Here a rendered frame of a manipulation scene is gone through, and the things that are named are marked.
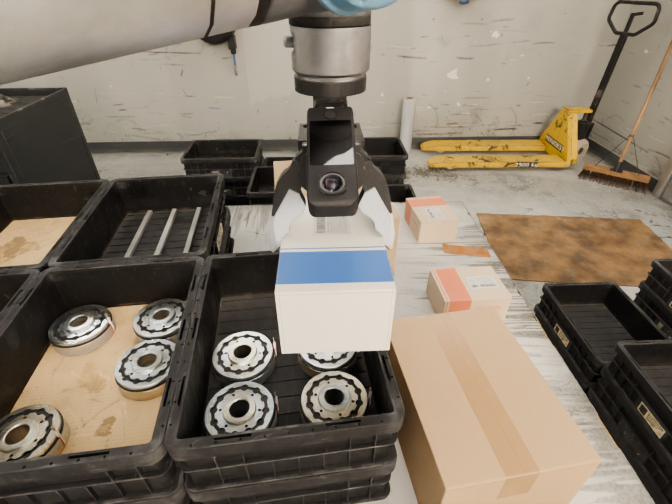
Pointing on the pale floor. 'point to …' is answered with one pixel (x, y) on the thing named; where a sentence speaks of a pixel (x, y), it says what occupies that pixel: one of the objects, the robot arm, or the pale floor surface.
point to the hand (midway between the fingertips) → (332, 254)
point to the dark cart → (42, 139)
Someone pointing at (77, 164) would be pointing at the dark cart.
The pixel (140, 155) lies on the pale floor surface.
